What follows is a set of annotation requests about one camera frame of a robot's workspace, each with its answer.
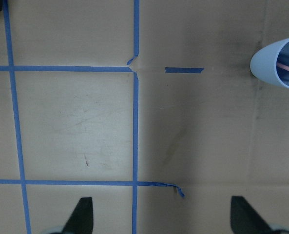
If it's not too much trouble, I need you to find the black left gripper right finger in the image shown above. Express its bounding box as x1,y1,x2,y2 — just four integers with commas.
231,196,274,234

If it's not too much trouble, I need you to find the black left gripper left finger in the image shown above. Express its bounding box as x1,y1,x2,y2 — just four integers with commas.
61,197,94,234

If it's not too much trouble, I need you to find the pink chopstick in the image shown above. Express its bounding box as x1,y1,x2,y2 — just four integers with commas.
276,63,289,72

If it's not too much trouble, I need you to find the light blue plastic cup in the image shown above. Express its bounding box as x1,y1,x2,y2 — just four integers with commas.
250,38,289,89

